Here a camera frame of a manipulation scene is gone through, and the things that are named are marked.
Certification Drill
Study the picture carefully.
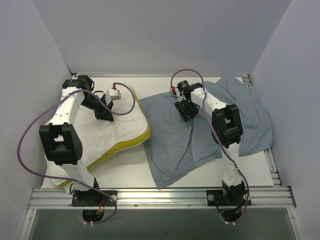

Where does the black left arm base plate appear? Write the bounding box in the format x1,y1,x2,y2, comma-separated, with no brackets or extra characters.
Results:
71,189,118,207

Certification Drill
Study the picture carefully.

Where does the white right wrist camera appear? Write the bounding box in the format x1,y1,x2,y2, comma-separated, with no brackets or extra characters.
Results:
169,86,186,99

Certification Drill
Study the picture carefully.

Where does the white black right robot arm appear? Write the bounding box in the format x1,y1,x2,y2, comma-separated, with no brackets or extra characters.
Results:
170,80,246,205

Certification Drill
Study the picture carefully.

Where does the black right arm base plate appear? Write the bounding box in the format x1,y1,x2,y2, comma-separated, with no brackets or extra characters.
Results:
205,189,248,207

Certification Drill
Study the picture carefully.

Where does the aluminium front frame rail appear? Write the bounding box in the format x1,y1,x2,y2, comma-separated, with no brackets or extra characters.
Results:
27,187,297,210

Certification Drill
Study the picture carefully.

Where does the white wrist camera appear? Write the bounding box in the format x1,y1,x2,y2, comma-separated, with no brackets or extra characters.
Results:
105,83,122,104
169,86,186,99

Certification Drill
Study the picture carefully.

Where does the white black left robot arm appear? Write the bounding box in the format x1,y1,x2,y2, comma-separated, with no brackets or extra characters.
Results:
39,75,114,206

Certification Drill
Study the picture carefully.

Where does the blue-grey fabric pillowcase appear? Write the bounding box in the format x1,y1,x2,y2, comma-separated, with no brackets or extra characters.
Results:
140,76,273,189

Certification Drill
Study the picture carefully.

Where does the white pillow with yellow edge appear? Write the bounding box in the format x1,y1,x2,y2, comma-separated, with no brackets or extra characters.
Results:
45,83,150,187

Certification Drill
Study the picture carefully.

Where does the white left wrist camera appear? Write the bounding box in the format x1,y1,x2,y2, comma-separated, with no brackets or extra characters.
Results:
105,83,122,104

